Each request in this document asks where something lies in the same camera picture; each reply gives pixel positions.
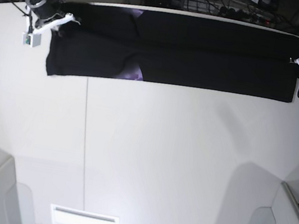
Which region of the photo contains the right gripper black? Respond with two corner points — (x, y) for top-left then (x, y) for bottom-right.
(29, 0), (65, 20)

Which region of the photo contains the black T-shirt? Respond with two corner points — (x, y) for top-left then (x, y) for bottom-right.
(46, 3), (299, 103)

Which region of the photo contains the black power strip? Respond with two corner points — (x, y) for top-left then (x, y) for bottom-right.
(218, 6), (269, 24)

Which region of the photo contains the white label plate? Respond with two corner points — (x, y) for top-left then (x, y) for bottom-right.
(51, 204), (120, 224)

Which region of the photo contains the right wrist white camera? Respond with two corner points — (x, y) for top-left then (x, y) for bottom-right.
(22, 32), (42, 48)

